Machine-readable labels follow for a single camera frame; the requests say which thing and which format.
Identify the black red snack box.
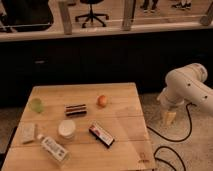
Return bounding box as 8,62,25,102
89,122,115,148

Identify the orange apple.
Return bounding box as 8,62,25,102
97,95,107,107

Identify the clear plastic bottle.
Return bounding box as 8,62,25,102
37,134,69,163

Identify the white paper cup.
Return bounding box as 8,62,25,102
58,120,76,139

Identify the wooden table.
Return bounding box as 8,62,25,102
2,83,155,171

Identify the black power cable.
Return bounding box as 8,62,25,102
146,102,196,171

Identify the green plastic cup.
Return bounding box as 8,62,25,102
29,98,43,113

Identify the black office chair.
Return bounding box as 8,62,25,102
75,0,109,28

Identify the dark striped chocolate bar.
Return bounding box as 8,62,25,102
65,104,87,116

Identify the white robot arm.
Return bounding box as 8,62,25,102
157,63,213,126

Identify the pale tissue packet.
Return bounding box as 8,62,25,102
21,123,36,144

